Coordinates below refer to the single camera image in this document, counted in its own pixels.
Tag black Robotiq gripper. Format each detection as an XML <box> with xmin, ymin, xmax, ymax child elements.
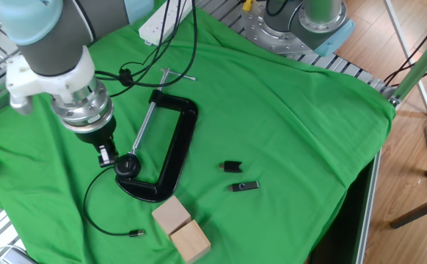
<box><xmin>74</xmin><ymin>116</ymin><xmax>120</xmax><ymax>169</ymax></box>

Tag black C-clamp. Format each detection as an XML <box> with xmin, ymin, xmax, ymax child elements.
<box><xmin>114</xmin><ymin>67</ymin><xmax>199</xmax><ymax>203</ymax></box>

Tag short black USB dongle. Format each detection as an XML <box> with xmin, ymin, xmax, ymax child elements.
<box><xmin>219</xmin><ymin>160</ymin><xmax>244</xmax><ymax>174</ymax></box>

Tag black silver swivel USB drive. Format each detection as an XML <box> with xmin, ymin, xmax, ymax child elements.
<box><xmin>227</xmin><ymin>180</ymin><xmax>260</xmax><ymax>193</ymax></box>

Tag light wooden block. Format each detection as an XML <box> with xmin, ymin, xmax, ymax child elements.
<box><xmin>151</xmin><ymin>195</ymin><xmax>192</xmax><ymax>235</ymax></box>
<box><xmin>169</xmin><ymin>219</ymin><xmax>212</xmax><ymax>264</ymax></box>

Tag silver flat device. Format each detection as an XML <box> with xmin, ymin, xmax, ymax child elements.
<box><xmin>0</xmin><ymin>244</ymin><xmax>38</xmax><ymax>264</ymax></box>

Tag white power strip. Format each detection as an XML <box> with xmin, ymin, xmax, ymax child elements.
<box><xmin>139</xmin><ymin>0</ymin><xmax>195</xmax><ymax>47</ymax></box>

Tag green cloth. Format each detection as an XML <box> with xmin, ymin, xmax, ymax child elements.
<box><xmin>0</xmin><ymin>7</ymin><xmax>397</xmax><ymax>264</ymax></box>

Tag white pole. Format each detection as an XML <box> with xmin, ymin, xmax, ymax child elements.
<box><xmin>384</xmin><ymin>0</ymin><xmax>427</xmax><ymax>119</ymax></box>

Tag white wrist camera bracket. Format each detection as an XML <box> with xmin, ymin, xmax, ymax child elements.
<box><xmin>6</xmin><ymin>45</ymin><xmax>98</xmax><ymax>115</ymax></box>

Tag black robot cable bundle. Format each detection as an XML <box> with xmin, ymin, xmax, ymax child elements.
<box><xmin>95</xmin><ymin>0</ymin><xmax>199</xmax><ymax>98</ymax></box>

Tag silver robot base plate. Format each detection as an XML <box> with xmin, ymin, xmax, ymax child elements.
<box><xmin>241</xmin><ymin>0</ymin><xmax>326</xmax><ymax>56</ymax></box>

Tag green frame post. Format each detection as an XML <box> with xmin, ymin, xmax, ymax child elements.
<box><xmin>393</xmin><ymin>32</ymin><xmax>427</xmax><ymax>102</ymax></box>

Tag thin dark floor cables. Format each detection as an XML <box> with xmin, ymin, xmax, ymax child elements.
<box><xmin>384</xmin><ymin>10</ymin><xmax>427</xmax><ymax>88</ymax></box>

